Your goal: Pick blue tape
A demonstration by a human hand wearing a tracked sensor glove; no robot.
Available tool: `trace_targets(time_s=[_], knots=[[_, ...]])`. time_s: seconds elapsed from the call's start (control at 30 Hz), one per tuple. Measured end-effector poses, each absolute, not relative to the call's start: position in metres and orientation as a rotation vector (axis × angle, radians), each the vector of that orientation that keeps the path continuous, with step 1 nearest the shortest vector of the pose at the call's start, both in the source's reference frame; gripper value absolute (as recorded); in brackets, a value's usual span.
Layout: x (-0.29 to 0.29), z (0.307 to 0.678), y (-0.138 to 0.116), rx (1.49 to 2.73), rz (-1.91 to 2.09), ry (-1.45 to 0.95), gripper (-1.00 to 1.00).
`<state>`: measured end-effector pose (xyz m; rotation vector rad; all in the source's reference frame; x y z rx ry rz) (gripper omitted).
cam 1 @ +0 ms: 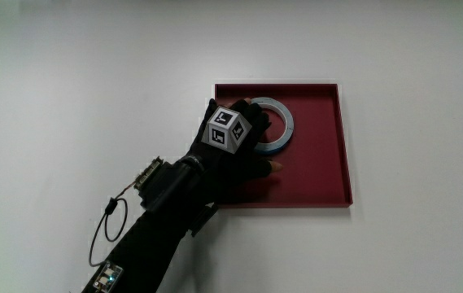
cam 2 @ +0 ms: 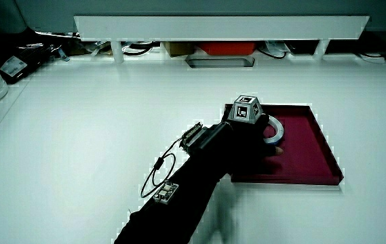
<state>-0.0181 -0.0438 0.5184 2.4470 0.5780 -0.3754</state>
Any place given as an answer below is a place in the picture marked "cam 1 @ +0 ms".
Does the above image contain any person's left hand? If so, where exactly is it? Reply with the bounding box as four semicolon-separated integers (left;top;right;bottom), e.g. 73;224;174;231
186;97;284;205

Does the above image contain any blue tape roll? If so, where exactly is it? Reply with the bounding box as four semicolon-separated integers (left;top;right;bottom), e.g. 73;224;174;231
249;96;295;156

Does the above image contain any person's left forearm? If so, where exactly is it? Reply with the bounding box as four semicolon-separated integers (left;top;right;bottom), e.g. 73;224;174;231
81;203;220;293

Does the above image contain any black wrist sensor module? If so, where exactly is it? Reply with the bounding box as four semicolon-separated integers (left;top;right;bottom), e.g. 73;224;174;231
133;155;199;213

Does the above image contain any red square tray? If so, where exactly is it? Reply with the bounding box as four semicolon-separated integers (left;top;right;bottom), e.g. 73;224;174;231
213;83;354;209

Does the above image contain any small circuit board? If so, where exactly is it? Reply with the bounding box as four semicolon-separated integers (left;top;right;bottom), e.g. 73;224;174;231
92;262;124;293

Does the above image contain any black cable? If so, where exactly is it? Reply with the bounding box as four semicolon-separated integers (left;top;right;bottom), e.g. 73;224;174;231
89;182;142;269

